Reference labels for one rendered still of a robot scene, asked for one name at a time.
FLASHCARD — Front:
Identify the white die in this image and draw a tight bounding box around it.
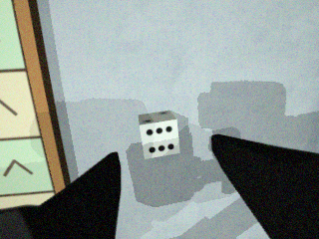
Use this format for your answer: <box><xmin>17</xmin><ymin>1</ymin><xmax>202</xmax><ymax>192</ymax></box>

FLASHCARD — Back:
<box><xmin>138</xmin><ymin>111</ymin><xmax>180</xmax><ymax>159</ymax></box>

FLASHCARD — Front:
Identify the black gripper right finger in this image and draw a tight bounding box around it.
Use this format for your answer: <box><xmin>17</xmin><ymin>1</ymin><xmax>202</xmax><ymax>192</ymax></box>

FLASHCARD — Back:
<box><xmin>211</xmin><ymin>134</ymin><xmax>319</xmax><ymax>239</ymax></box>

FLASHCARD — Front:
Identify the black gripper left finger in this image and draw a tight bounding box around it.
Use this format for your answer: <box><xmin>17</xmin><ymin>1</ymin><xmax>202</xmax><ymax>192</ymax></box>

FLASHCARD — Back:
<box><xmin>0</xmin><ymin>152</ymin><xmax>121</xmax><ymax>239</ymax></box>

